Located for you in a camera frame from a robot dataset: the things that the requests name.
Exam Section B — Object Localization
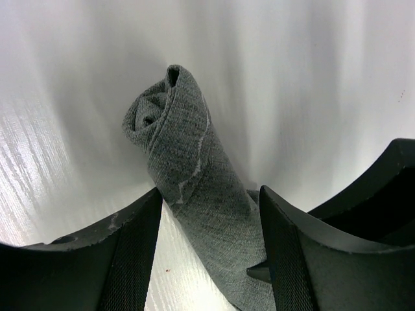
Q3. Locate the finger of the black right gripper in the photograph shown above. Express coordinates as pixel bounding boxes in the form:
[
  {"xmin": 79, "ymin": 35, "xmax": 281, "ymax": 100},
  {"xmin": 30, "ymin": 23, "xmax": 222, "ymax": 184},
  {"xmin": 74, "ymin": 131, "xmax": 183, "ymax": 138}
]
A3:
[
  {"xmin": 310, "ymin": 139, "xmax": 414, "ymax": 246},
  {"xmin": 246, "ymin": 260, "xmax": 272, "ymax": 284}
]

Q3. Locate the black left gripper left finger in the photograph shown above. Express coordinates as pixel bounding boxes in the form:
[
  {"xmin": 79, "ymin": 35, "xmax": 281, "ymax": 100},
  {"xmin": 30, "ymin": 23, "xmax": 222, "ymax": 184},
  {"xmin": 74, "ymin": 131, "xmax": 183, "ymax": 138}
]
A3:
[{"xmin": 1, "ymin": 189, "xmax": 162, "ymax": 310}]

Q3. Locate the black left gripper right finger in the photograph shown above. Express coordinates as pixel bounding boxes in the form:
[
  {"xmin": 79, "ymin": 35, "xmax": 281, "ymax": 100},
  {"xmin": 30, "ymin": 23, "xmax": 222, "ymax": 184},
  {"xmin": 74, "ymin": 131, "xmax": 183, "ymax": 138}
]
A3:
[{"xmin": 259, "ymin": 186, "xmax": 414, "ymax": 310}]

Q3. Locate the grey cloth napkin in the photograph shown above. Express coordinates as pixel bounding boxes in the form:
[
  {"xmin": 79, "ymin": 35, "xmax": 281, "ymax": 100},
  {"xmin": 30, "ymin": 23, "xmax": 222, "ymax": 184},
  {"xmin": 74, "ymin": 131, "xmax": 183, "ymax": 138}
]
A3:
[{"xmin": 123, "ymin": 65, "xmax": 276, "ymax": 310}]

